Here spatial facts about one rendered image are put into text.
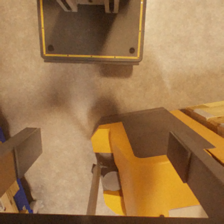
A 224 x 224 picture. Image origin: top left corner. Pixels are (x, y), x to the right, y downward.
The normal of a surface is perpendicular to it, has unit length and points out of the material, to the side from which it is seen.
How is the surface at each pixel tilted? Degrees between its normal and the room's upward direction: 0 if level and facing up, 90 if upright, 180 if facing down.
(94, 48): 0
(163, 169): 0
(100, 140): 22
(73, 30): 0
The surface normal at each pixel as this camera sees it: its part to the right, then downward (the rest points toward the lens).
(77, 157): 0.00, 0.25
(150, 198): -0.24, 0.29
